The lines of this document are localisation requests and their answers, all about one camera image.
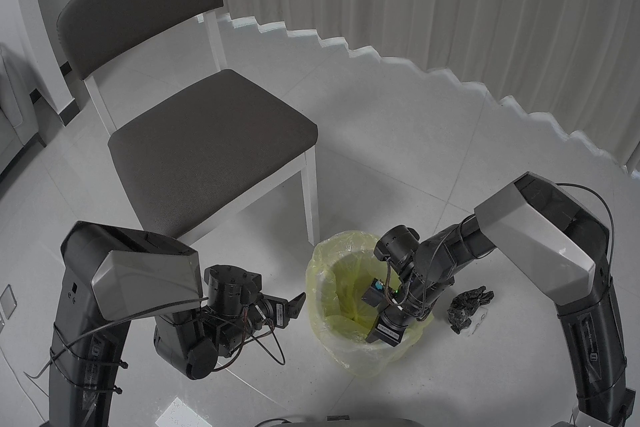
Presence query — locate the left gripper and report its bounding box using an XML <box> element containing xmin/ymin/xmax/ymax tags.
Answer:
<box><xmin>270</xmin><ymin>291</ymin><xmax>307</xmax><ymax>331</ymax></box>

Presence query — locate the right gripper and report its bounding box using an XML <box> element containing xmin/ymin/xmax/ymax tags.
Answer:
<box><xmin>366</xmin><ymin>305</ymin><xmax>416</xmax><ymax>349</ymax></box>

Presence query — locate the yellow plastic bag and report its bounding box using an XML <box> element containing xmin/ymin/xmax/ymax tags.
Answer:
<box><xmin>306</xmin><ymin>229</ymin><xmax>433</xmax><ymax>368</ymax></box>

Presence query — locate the white trash bin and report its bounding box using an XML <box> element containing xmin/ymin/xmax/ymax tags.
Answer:
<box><xmin>312</xmin><ymin>245</ymin><xmax>426</xmax><ymax>363</ymax></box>

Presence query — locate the crumpled black plastic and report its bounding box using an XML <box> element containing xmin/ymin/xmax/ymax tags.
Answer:
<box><xmin>447</xmin><ymin>285</ymin><xmax>496</xmax><ymax>333</ymax></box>

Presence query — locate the clear plastic wrapper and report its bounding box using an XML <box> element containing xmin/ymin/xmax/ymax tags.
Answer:
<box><xmin>461</xmin><ymin>307</ymin><xmax>489</xmax><ymax>337</ymax></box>

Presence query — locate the dark grey white-legged chair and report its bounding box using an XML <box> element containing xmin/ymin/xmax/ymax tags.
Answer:
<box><xmin>56</xmin><ymin>0</ymin><xmax>321</xmax><ymax>247</ymax></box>

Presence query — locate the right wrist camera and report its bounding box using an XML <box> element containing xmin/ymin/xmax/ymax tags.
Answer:
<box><xmin>362</xmin><ymin>277</ymin><xmax>389</xmax><ymax>309</ymax></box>

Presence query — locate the black cable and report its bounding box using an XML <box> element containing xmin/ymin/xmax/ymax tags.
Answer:
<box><xmin>556</xmin><ymin>183</ymin><xmax>616</xmax><ymax>277</ymax></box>
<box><xmin>25</xmin><ymin>296</ymin><xmax>209</xmax><ymax>379</ymax></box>

